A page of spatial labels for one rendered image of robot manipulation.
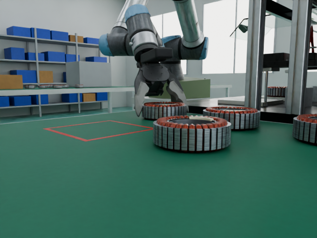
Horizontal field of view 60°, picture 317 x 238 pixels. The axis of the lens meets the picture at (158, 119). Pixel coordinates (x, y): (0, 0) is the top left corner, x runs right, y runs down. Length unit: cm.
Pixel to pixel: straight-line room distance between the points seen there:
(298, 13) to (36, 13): 729
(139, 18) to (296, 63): 43
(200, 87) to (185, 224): 133
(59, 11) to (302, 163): 780
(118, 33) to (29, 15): 672
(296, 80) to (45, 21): 736
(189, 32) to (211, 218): 121
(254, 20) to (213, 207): 57
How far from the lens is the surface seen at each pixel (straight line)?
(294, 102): 67
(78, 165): 32
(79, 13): 827
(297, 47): 68
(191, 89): 146
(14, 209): 24
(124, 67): 892
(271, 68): 87
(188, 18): 131
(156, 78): 72
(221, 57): 658
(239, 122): 53
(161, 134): 37
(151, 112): 64
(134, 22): 82
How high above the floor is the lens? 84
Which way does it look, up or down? 8 degrees down
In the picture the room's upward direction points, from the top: straight up
